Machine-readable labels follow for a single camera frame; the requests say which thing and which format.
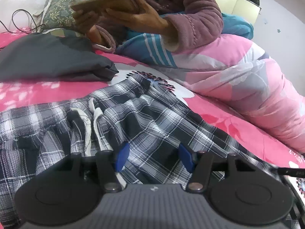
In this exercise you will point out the dark grey cloth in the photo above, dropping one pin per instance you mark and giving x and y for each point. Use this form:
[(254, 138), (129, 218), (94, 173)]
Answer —
[(47, 59)]

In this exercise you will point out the yellow-green wardrobe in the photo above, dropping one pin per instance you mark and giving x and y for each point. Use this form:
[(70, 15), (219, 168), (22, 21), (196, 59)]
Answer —
[(245, 7)]

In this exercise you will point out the tan phone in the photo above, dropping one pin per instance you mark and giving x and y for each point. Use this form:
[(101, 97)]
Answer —
[(107, 3)]

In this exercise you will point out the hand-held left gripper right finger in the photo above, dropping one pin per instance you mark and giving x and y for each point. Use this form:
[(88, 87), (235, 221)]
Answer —
[(185, 157)]

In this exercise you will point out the pink grey floral quilt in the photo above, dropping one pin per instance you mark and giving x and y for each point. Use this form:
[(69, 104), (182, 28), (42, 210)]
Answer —
[(238, 76)]

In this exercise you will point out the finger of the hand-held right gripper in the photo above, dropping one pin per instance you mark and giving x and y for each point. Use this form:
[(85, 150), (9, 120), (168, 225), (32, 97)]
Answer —
[(293, 172)]

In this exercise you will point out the green floral pillow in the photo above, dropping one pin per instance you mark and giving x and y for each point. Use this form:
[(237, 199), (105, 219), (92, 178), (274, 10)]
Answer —
[(57, 9)]

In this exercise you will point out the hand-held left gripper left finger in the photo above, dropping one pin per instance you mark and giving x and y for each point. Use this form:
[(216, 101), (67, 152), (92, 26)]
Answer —
[(122, 156)]

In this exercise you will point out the white pink headboard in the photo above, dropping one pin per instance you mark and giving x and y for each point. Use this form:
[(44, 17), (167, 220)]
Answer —
[(19, 2)]

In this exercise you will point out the black white plaid pants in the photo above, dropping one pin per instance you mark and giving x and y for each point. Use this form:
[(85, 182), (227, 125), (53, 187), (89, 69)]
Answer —
[(154, 114)]

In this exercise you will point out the pink floral blanket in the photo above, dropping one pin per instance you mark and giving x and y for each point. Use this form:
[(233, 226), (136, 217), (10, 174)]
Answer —
[(23, 90)]

